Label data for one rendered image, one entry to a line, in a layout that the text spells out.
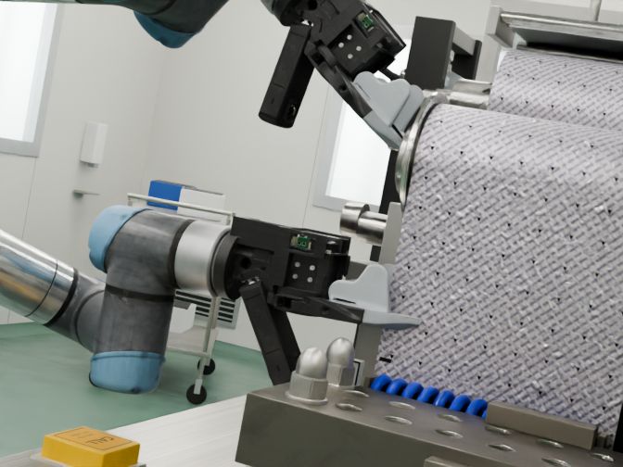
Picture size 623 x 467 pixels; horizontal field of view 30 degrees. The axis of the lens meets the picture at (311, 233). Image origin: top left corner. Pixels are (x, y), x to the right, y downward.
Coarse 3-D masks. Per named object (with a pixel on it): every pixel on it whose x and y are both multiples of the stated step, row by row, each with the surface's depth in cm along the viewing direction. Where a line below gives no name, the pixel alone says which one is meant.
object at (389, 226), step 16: (368, 224) 123; (384, 224) 122; (400, 224) 121; (368, 240) 123; (384, 240) 121; (384, 256) 121; (352, 272) 122; (368, 336) 122; (368, 352) 122; (368, 368) 122
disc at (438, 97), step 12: (432, 96) 115; (444, 96) 118; (432, 108) 115; (420, 120) 113; (420, 132) 113; (408, 144) 112; (408, 156) 112; (408, 168) 112; (408, 180) 113; (408, 192) 113
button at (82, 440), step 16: (64, 432) 114; (80, 432) 115; (96, 432) 117; (48, 448) 112; (64, 448) 111; (80, 448) 111; (96, 448) 111; (112, 448) 112; (128, 448) 114; (80, 464) 111; (96, 464) 110; (112, 464) 111; (128, 464) 114
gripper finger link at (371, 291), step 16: (368, 272) 112; (384, 272) 111; (336, 288) 113; (352, 288) 113; (368, 288) 112; (384, 288) 111; (352, 304) 113; (368, 304) 112; (384, 304) 111; (368, 320) 111; (384, 320) 111; (400, 320) 111; (416, 320) 111
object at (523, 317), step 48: (432, 240) 112; (480, 240) 110; (528, 240) 108; (576, 240) 107; (432, 288) 112; (480, 288) 110; (528, 288) 108; (576, 288) 107; (384, 336) 113; (432, 336) 112; (480, 336) 110; (528, 336) 108; (576, 336) 106; (432, 384) 111; (480, 384) 110; (528, 384) 108; (576, 384) 106
